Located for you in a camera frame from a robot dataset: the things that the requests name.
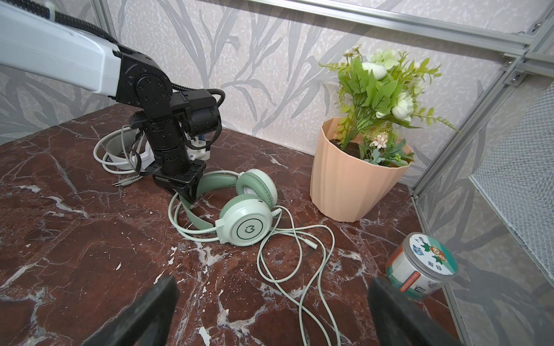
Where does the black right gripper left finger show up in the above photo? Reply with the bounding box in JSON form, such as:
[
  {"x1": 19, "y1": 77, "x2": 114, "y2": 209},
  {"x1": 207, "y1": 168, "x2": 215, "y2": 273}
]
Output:
[{"x1": 83, "y1": 276, "x2": 179, "y2": 345}]

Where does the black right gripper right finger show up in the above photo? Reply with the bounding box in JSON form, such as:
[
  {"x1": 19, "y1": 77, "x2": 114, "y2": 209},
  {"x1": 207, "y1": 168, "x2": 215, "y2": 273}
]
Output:
[{"x1": 367, "y1": 278, "x2": 461, "y2": 345}]

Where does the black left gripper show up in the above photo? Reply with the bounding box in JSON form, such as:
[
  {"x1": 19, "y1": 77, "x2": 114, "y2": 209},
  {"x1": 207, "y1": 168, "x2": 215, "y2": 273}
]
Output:
[{"x1": 142, "y1": 118, "x2": 206, "y2": 203}]

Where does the white headphone cable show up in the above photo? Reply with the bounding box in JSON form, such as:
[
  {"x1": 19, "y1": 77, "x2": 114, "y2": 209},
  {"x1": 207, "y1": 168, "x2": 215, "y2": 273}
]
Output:
[{"x1": 111, "y1": 129, "x2": 146, "y2": 187}]

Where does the mint green headphone cable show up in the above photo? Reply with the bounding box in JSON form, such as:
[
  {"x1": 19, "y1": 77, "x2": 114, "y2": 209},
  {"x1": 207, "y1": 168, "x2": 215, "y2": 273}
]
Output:
[{"x1": 256, "y1": 207, "x2": 343, "y2": 346}]

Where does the mint green over-ear headphones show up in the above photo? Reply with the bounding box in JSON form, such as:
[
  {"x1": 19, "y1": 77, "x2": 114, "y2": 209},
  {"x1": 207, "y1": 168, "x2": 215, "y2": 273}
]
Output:
[{"x1": 168, "y1": 169, "x2": 278, "y2": 247}]

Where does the white over-ear headphones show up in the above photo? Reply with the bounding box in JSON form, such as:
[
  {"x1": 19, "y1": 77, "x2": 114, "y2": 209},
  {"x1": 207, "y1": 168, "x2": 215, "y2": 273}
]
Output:
[{"x1": 93, "y1": 125, "x2": 154, "y2": 175}]

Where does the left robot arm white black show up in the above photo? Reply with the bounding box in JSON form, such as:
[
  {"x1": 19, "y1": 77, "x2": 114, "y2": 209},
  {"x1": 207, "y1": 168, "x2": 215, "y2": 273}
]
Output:
[{"x1": 1, "y1": 1, "x2": 225, "y2": 202}]

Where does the small green white tin can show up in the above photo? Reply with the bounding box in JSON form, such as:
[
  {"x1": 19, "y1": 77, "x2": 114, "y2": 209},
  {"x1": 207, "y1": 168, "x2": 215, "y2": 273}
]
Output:
[{"x1": 385, "y1": 232, "x2": 458, "y2": 300}]

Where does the potted plant beige pot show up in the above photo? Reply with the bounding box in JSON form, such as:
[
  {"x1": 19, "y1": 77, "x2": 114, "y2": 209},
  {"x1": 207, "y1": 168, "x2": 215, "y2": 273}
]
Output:
[{"x1": 310, "y1": 46, "x2": 455, "y2": 223}]

